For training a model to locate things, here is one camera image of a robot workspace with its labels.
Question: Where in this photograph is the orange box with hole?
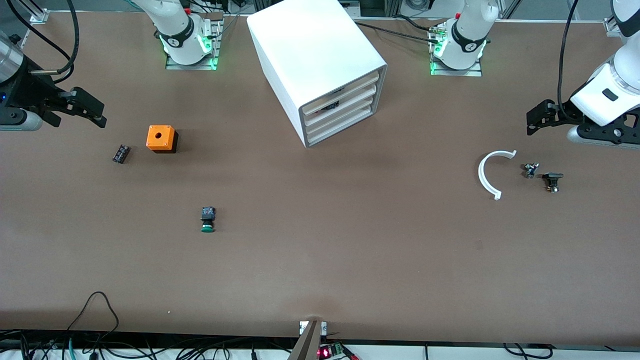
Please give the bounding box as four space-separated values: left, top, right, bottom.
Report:
146 125 179 154

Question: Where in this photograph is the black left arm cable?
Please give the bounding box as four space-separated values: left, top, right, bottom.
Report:
556 0 581 118

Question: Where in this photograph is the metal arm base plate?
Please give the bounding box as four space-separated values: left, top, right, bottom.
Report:
165 12 224 71
429 25 483 77

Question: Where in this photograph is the white plastic drawer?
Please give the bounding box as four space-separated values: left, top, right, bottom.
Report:
301 72 381 120
304 86 377 132
306 100 375 147

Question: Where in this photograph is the green push button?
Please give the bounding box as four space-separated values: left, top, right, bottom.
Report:
200 206 217 234

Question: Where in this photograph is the white drawer cabinet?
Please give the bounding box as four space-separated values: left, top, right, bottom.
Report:
246 0 388 149

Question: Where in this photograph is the small black contact part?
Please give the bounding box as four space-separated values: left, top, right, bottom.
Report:
542 172 564 194

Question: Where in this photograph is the aluminium frame profile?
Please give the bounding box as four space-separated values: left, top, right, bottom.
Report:
29 0 51 25
602 0 618 33

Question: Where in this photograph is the black floor cable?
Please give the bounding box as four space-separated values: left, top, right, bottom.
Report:
502 342 553 360

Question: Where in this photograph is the thin black looped cable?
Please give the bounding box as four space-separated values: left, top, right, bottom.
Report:
65 291 121 346

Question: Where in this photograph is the black table cable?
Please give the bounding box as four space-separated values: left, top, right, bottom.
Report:
392 14 451 32
352 21 441 45

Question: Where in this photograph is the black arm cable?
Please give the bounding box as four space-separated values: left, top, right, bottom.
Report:
5 0 81 83
556 0 581 118

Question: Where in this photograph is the white curved plastic arc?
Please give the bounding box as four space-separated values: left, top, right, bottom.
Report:
478 149 518 201

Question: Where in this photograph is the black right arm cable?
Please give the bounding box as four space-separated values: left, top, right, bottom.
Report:
5 0 81 83

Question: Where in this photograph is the grey metal camera bracket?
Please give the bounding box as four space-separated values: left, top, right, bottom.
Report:
287 320 328 360

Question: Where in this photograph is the circuit board with red light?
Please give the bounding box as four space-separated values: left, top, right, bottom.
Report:
317 343 347 360

